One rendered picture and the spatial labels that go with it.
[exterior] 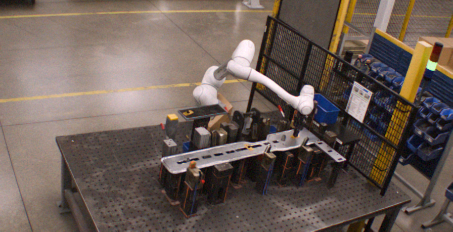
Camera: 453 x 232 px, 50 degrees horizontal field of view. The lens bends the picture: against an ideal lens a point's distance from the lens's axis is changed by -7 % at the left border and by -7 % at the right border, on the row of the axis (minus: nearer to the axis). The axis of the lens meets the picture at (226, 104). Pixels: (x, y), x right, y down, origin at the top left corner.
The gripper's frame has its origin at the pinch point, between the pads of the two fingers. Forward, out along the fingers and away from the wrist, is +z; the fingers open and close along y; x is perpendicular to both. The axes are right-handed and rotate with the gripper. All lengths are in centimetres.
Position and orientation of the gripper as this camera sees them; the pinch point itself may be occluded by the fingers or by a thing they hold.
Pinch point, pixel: (296, 132)
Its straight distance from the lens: 418.3
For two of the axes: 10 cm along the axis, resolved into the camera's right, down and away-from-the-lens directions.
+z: -1.8, 8.7, 4.6
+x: 8.2, -1.3, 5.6
